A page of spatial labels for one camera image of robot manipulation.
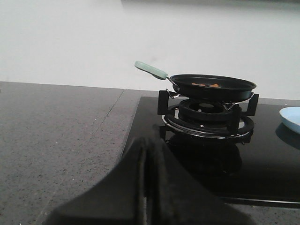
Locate black pan support grate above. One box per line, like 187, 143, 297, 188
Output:
157, 90, 259, 144

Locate black glass gas cooktop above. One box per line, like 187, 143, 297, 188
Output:
125, 97, 300, 208

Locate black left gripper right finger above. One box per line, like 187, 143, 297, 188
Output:
147, 125, 254, 225

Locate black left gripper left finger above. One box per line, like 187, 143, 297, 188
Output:
45, 138, 147, 225

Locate light blue plate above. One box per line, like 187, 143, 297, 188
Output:
279, 107, 300, 134

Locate black frying pan green handle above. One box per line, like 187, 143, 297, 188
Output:
135, 61, 256, 103

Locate brown meat pieces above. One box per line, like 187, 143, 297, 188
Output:
191, 82, 221, 88

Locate black gas burner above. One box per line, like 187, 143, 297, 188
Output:
178, 99, 242, 124

